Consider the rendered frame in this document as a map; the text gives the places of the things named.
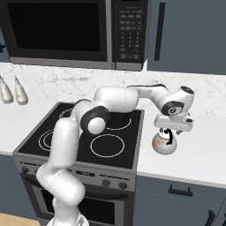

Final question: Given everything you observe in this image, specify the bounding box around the black base cupboard handle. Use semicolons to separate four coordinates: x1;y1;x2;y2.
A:
205;209;216;226

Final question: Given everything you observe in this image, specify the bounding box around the blue-grey base cupboard door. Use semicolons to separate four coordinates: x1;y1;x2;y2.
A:
132;192;220;226

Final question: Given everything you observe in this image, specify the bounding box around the blue-grey drawer front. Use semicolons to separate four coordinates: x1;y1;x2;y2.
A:
133;175;226;210

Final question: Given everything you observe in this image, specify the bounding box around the black steel stove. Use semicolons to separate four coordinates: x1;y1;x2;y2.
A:
11;101;146;226

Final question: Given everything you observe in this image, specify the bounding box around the black steel microwave oven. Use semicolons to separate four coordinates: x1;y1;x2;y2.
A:
0;0;153;72

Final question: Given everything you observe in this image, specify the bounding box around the narrow blue-grey wall cupboard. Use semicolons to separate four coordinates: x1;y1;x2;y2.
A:
0;27;11;64

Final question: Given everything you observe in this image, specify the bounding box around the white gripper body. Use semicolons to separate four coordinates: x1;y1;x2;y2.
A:
154;114;194;132

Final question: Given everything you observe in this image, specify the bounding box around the blue-grey base cupboard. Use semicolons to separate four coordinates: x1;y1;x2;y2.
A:
0;154;40;221

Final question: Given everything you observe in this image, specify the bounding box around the dark oven door handle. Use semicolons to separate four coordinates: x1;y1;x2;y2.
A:
24;174;130;200

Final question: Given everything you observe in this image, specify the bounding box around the black microwave door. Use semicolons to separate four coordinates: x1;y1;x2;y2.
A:
0;0;113;71

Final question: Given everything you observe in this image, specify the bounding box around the black drawer handle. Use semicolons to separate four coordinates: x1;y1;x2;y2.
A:
168;185;194;198

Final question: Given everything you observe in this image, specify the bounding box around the white round kettle black handle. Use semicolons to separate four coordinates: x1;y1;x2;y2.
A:
151;128;178;156

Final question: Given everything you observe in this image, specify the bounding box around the blue-grey wall cupboard door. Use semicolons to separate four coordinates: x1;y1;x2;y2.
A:
147;0;226;76

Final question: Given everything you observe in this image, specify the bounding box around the long black cupboard handle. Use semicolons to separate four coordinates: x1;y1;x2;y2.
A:
154;2;167;62

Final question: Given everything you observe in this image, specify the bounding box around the steel oven door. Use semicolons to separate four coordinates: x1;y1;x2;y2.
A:
22;173;136;226

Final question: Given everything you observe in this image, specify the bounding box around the pale grey bottle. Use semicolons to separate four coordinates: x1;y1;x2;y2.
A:
13;75;29;106
0;75;14;105

